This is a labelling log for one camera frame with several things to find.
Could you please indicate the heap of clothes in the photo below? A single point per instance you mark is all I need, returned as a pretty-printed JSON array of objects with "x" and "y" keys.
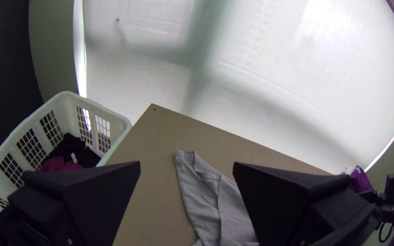
[{"x": 70, "y": 150}]

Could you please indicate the pile of folded clothes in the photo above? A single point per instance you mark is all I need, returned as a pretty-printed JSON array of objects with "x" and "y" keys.
[{"x": 359, "y": 179}]

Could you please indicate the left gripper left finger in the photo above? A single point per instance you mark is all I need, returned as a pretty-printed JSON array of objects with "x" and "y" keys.
[{"x": 80, "y": 198}]

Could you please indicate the grey t-shirt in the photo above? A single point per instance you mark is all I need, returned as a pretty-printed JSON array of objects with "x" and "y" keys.
[{"x": 210, "y": 205}]

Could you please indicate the white laundry basket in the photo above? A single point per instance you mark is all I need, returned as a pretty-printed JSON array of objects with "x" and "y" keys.
[{"x": 63, "y": 102}]

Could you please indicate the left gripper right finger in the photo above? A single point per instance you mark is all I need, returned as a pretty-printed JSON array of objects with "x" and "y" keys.
[{"x": 292, "y": 205}]

